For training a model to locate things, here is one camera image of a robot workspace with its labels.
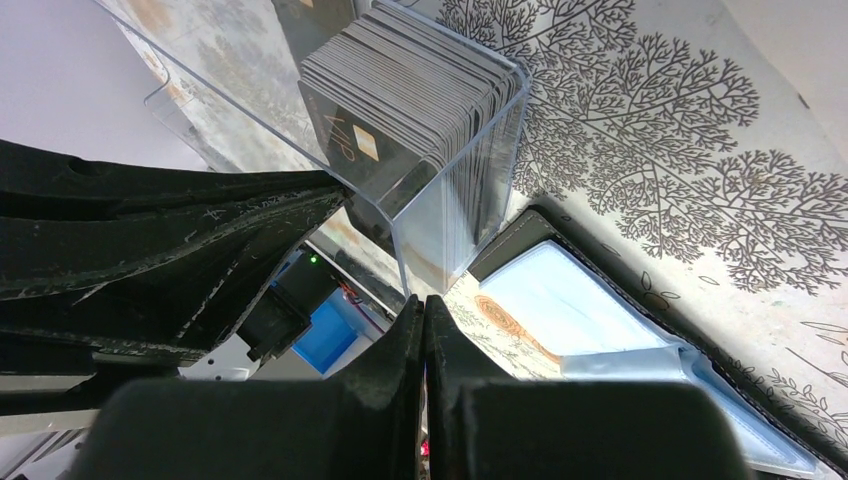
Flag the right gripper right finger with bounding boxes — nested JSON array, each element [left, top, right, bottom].
[[424, 295, 752, 479]]

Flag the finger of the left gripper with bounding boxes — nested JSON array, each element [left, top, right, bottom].
[[1, 141, 348, 362]]

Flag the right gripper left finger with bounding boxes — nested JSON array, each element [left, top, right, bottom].
[[70, 297, 424, 479]]

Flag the black leather card holder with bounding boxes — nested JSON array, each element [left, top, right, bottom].
[[470, 207, 847, 479]]

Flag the clear acrylic card stand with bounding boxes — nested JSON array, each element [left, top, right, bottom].
[[103, 1, 529, 294]]

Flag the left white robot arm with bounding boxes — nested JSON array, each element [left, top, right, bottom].
[[1, 141, 348, 391]]

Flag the blue plastic bin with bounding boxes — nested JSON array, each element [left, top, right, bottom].
[[293, 295, 359, 374]]

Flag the floral patterned table mat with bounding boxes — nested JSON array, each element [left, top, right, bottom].
[[101, 1, 847, 472]]

